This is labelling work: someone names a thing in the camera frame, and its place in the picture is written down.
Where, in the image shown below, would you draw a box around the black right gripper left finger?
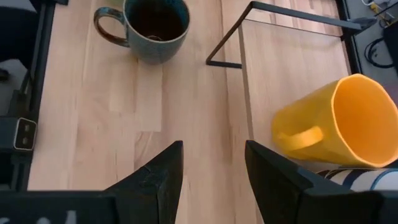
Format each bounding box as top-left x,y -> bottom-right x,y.
104,140 -> 185,224

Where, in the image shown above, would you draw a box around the dark teal mottled mug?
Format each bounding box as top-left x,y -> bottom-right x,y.
93,0 -> 191,65

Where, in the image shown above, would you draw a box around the wooden riser shelf black legs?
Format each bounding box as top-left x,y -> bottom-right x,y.
206,0 -> 364,175

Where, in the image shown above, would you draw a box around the black cable loop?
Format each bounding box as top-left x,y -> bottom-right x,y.
363,36 -> 395,69

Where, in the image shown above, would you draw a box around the yellow faceted mug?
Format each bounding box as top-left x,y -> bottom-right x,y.
271,73 -> 398,169

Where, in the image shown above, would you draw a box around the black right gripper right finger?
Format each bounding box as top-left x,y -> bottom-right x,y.
244,139 -> 315,224

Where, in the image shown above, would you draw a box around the white blue floral mug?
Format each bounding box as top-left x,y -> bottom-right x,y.
317,167 -> 398,192

